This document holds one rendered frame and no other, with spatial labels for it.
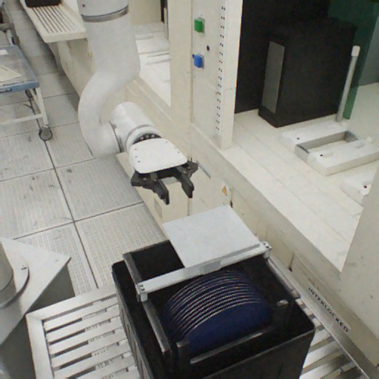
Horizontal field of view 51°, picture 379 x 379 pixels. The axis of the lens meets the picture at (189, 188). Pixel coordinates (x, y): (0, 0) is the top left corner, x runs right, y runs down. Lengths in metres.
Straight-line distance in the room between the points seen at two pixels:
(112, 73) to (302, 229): 0.54
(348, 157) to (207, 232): 0.68
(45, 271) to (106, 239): 1.17
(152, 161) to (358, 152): 0.67
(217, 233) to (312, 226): 0.41
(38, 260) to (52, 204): 1.45
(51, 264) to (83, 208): 1.39
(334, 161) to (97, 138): 0.66
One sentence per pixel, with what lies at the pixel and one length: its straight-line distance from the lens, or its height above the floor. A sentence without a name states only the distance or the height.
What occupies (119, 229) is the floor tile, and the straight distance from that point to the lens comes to 2.23.
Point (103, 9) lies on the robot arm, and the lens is 0.77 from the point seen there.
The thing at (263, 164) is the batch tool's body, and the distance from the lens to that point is 1.16.
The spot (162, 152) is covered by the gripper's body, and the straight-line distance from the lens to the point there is 0.78.
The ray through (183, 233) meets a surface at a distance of 0.60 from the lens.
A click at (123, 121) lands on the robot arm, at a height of 1.10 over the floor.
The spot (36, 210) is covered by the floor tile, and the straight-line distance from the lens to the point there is 2.49.
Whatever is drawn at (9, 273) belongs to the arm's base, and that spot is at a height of 0.79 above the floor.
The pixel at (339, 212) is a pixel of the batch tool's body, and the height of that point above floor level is 0.87.
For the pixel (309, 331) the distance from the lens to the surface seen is 0.70.
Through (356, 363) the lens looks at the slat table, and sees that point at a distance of 0.91.
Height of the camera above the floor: 1.50
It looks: 37 degrees down
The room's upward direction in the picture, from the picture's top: straight up
